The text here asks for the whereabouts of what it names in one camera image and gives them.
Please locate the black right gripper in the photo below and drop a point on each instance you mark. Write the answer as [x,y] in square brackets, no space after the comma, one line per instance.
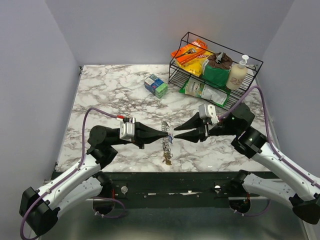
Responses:
[194,136]

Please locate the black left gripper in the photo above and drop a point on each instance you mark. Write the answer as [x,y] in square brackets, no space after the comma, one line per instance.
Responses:
[144,134]

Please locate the metal disc with keyrings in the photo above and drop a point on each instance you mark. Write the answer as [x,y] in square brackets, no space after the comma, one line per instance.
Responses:
[167,155]

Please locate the blue tag key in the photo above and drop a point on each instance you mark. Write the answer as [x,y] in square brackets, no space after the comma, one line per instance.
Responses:
[170,138]

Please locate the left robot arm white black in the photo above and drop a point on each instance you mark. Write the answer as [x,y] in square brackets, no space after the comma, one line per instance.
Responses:
[41,208]

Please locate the green white snack pouch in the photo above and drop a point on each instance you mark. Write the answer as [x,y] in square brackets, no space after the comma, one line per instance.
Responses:
[198,89]

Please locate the blue green box stack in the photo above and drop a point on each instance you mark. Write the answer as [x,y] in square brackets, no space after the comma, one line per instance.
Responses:
[156,86]

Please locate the yellow snack bag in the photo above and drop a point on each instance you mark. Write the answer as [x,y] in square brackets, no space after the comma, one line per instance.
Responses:
[194,66]

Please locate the green brown paper bag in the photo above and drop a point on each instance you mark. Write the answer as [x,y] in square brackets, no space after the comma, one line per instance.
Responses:
[216,68]

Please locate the cream pump soap bottle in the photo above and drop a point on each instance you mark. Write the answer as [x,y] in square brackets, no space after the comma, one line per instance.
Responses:
[237,73]

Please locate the orange razor package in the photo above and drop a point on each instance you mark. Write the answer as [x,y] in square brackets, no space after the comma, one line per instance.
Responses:
[189,52]

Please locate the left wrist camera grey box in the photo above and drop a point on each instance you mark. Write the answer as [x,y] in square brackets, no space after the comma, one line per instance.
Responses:
[127,131]

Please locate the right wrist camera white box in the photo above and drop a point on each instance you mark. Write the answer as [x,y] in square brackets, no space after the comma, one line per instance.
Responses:
[208,111]

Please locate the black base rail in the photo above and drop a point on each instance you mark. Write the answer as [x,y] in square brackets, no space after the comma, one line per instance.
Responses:
[161,190]

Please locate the black wire rack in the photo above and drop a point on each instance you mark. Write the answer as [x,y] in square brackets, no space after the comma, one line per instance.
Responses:
[178,76]

